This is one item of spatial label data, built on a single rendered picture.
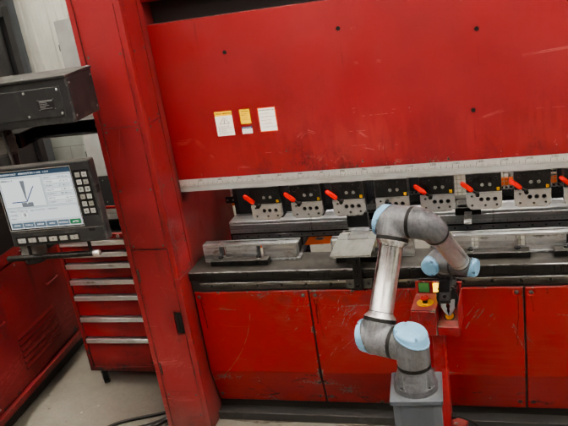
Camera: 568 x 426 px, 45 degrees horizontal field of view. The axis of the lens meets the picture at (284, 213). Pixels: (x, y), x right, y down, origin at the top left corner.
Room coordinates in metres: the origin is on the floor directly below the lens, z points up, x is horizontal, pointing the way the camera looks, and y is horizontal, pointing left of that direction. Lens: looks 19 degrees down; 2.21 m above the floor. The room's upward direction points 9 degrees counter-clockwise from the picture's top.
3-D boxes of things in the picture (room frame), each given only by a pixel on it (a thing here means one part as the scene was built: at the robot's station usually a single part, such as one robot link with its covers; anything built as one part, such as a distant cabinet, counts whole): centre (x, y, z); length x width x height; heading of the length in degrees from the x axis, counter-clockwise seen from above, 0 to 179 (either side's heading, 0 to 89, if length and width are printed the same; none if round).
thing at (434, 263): (2.50, -0.58, 1.02); 0.11 x 0.11 x 0.08; 51
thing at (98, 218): (2.86, 0.96, 1.42); 0.45 x 0.12 x 0.36; 77
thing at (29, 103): (2.96, 0.99, 1.53); 0.51 x 0.25 x 0.85; 77
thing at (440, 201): (2.90, -0.70, 1.18); 0.15 x 0.09 x 0.17; 72
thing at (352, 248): (2.88, -0.29, 1.00); 0.26 x 0.18 x 0.01; 162
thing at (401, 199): (2.96, -0.50, 1.18); 0.15 x 0.09 x 0.17; 72
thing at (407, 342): (2.05, -0.36, 0.94); 0.13 x 0.12 x 0.14; 51
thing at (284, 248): (3.18, 0.19, 0.92); 0.50 x 0.06 x 0.10; 72
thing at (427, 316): (2.62, -0.59, 0.75); 0.20 x 0.16 x 0.18; 68
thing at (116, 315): (3.80, 0.99, 0.50); 0.50 x 0.50 x 1.00; 72
